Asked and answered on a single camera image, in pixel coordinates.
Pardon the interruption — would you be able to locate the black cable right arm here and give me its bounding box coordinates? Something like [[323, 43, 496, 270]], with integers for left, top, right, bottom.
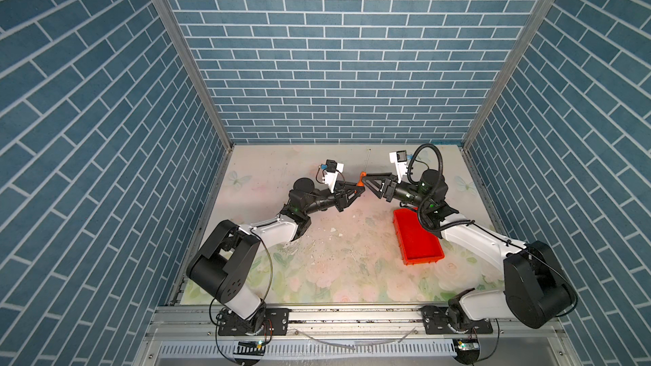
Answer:
[[406, 143, 476, 239]]

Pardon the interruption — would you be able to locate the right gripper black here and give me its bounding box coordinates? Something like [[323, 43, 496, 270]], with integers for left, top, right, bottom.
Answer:
[[364, 174, 431, 213]]

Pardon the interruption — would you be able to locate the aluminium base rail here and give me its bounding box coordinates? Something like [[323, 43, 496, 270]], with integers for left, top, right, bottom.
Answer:
[[134, 303, 580, 365]]

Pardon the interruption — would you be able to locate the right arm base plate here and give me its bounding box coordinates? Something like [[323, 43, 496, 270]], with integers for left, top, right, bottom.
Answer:
[[420, 305, 493, 335]]

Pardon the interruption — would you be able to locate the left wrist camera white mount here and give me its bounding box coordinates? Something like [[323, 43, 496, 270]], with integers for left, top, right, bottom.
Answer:
[[320, 159, 344, 194]]

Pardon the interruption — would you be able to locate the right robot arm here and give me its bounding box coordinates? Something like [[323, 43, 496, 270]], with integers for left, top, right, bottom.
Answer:
[[359, 169, 579, 333]]

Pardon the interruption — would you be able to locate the aluminium corner post left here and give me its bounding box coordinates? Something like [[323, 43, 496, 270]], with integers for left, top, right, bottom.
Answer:
[[151, 0, 233, 153]]

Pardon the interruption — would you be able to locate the aluminium corner post right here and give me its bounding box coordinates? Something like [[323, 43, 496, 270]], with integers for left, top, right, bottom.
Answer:
[[461, 0, 555, 154]]

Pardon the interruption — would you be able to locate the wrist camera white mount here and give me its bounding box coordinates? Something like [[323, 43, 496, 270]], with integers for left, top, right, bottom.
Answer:
[[389, 150, 410, 183], [320, 159, 344, 194]]

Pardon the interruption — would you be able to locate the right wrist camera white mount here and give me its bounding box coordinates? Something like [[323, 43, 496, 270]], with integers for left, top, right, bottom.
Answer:
[[389, 150, 410, 183]]

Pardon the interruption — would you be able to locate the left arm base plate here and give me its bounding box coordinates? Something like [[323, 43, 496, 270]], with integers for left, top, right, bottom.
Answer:
[[217, 308, 290, 337]]

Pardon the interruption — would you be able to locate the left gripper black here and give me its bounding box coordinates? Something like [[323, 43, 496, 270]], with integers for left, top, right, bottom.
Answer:
[[301, 181, 363, 217]]

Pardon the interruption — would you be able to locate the white vented cable duct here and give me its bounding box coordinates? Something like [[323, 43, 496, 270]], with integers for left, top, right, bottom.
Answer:
[[158, 339, 457, 360]]

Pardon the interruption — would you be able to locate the aluminium corner post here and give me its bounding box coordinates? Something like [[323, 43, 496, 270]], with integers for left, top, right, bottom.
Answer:
[[461, 0, 555, 154], [151, 0, 233, 153]]

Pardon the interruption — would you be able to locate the red plastic bin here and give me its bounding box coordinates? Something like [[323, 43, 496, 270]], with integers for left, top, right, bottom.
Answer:
[[393, 208, 445, 265]]

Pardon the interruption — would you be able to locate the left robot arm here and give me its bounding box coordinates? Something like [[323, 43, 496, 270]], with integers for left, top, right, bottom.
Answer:
[[186, 178, 364, 330]]

